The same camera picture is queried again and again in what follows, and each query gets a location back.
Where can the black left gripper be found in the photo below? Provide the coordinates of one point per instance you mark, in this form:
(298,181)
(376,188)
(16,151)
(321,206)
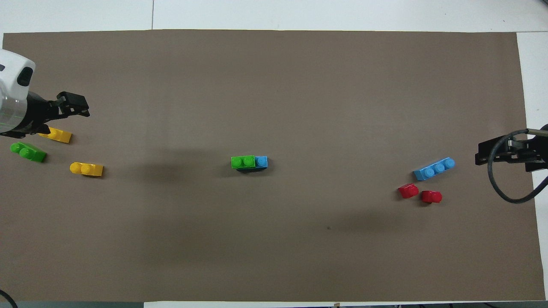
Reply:
(38,114)

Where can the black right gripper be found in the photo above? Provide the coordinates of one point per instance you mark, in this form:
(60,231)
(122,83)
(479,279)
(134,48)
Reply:
(528,152)

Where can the green two-stud toy brick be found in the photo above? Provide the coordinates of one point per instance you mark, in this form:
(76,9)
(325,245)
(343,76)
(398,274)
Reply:
(28,152)
(243,161)

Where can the blue three-stud toy brick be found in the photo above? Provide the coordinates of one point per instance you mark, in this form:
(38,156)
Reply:
(434,169)
(261,161)

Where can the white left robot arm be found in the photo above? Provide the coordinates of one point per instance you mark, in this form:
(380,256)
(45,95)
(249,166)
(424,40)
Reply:
(13,72)

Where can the yellow two-stud toy brick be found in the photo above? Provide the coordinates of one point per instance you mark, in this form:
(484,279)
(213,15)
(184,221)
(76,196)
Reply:
(87,169)
(60,135)

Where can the red single-stud toy brick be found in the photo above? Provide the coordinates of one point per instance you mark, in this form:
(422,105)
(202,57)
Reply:
(408,190)
(431,196)

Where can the brown paper table mat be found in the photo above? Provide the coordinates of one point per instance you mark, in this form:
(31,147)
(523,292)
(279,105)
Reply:
(274,107)

